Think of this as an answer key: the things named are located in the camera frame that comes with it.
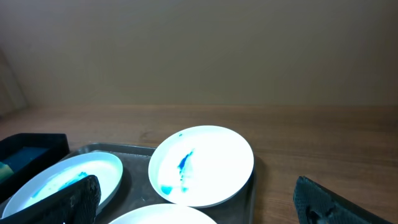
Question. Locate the black water tub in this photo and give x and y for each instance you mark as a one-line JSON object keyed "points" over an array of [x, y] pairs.
{"points": [[28, 154]]}

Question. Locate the dark grey serving tray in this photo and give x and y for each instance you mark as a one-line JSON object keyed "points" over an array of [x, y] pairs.
{"points": [[135, 191]]}

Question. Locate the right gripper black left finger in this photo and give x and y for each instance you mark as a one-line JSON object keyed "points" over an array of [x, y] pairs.
{"points": [[75, 204]]}

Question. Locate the green yellow sponge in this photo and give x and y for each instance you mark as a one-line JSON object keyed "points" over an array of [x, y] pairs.
{"points": [[5, 172]]}

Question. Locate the white plate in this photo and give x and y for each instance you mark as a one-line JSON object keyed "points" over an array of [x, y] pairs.
{"points": [[165, 213], [201, 166]]}

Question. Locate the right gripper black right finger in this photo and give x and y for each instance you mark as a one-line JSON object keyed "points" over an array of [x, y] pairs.
{"points": [[316, 204]]}

